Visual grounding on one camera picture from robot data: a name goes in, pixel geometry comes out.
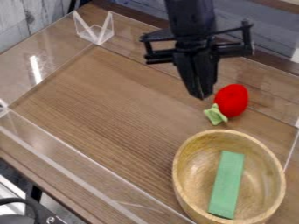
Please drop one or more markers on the black table leg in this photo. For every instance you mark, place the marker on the black table leg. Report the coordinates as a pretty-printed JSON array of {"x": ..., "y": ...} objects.
[{"x": 36, "y": 193}]

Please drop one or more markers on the brown wooden bowl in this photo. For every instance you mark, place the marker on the brown wooden bowl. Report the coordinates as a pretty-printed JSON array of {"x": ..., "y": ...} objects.
[{"x": 194, "y": 172}]

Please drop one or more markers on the green rectangular block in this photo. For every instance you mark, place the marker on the green rectangular block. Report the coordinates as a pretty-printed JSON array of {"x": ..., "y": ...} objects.
[{"x": 224, "y": 194}]

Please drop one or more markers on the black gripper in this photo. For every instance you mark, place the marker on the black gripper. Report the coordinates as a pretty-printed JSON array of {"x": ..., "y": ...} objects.
[{"x": 198, "y": 81}]

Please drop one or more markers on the red plush strawberry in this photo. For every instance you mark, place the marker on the red plush strawberry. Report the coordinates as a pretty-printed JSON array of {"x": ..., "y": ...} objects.
[{"x": 230, "y": 104}]

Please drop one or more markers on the clear acrylic corner bracket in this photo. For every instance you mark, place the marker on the clear acrylic corner bracket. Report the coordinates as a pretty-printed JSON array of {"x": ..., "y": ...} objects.
[{"x": 96, "y": 34}]

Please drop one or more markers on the clear acrylic front panel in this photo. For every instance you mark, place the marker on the clear acrylic front panel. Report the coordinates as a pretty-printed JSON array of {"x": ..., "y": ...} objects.
[{"x": 84, "y": 186}]

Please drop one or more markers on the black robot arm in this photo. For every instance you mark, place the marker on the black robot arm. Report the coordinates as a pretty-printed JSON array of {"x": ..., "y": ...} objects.
[{"x": 192, "y": 18}]

